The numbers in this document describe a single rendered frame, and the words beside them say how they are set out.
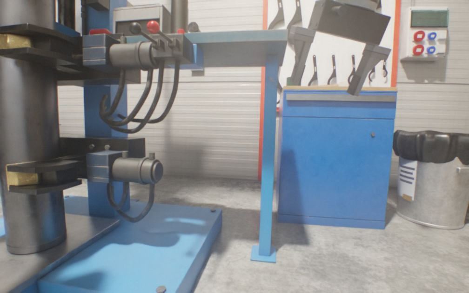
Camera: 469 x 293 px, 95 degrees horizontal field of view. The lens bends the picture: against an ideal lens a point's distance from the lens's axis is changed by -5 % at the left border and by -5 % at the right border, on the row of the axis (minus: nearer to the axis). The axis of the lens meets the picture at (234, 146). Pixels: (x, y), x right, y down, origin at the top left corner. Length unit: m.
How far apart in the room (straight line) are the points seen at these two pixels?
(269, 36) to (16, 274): 1.27
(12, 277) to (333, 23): 1.20
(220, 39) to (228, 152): 1.97
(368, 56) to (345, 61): 2.39
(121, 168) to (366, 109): 1.45
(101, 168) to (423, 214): 2.02
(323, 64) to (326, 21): 2.40
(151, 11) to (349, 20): 0.87
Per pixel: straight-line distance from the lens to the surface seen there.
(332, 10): 0.46
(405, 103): 3.14
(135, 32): 0.81
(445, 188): 2.05
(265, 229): 1.24
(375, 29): 0.52
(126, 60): 1.03
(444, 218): 2.12
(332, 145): 1.62
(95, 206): 1.62
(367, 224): 1.83
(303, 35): 0.47
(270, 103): 1.12
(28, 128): 1.15
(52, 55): 1.02
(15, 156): 1.17
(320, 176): 1.64
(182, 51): 0.92
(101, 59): 1.06
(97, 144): 1.23
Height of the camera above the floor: 0.69
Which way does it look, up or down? 6 degrees down
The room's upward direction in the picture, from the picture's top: 1 degrees clockwise
